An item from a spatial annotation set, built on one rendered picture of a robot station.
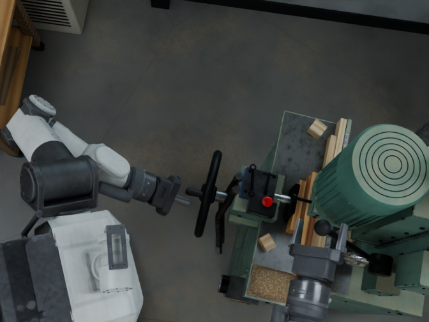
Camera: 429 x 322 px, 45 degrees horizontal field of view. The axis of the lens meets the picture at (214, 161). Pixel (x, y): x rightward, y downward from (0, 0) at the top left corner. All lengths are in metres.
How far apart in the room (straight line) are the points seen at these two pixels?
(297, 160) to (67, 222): 0.80
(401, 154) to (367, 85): 1.78
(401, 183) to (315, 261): 0.25
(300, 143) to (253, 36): 1.25
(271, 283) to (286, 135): 0.47
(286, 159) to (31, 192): 0.83
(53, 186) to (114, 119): 1.51
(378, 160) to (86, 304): 0.65
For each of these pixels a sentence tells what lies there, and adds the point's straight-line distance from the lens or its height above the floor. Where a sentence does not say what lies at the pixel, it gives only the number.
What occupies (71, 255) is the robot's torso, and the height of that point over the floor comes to 1.36.
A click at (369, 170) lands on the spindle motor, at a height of 1.50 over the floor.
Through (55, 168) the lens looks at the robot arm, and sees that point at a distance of 1.18.
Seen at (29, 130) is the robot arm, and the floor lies 1.28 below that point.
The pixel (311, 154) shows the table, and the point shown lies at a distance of 1.69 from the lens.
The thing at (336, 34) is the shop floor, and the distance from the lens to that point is 2.95.
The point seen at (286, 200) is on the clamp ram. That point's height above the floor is 0.96.
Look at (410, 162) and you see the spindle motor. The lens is 1.10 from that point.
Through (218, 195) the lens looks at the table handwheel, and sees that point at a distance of 1.69.
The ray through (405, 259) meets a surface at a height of 1.20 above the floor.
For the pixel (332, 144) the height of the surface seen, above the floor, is 0.94.
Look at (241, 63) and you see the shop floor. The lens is 2.77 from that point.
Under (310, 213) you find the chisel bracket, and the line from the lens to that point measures 1.50.
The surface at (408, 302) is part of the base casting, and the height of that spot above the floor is 0.80.
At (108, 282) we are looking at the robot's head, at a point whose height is 1.44.
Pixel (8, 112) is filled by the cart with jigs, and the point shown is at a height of 0.18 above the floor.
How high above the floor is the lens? 2.48
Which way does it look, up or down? 75 degrees down
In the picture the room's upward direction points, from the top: 13 degrees clockwise
